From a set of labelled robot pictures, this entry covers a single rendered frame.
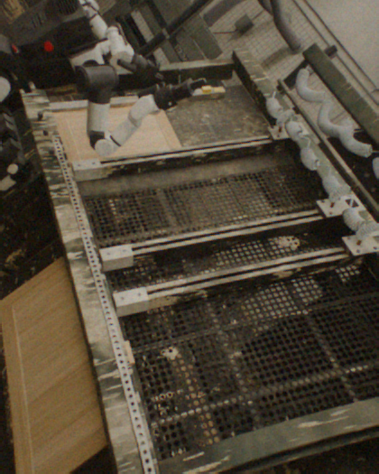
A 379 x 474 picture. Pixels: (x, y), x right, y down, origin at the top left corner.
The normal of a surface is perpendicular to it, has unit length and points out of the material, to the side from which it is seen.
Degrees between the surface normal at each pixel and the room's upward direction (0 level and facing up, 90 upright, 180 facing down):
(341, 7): 90
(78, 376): 90
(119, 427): 51
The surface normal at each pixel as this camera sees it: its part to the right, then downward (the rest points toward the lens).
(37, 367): -0.51, -0.42
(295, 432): 0.11, -0.69
